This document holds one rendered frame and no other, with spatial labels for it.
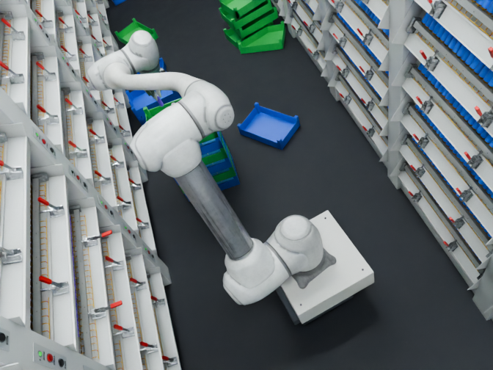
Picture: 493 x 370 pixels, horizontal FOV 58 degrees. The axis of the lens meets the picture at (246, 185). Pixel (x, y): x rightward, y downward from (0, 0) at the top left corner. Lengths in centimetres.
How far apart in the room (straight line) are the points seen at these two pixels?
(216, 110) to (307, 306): 84
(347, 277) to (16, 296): 114
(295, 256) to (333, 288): 24
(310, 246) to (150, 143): 66
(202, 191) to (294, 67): 176
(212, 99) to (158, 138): 19
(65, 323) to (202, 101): 69
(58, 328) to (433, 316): 143
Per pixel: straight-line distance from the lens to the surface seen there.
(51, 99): 188
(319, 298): 173
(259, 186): 240
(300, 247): 155
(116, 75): 170
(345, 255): 179
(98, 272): 154
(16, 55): 181
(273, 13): 326
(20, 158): 139
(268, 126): 265
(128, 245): 194
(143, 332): 182
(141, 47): 175
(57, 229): 144
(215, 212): 140
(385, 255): 212
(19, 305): 111
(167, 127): 127
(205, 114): 128
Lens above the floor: 192
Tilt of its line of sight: 52 degrees down
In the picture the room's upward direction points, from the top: 24 degrees counter-clockwise
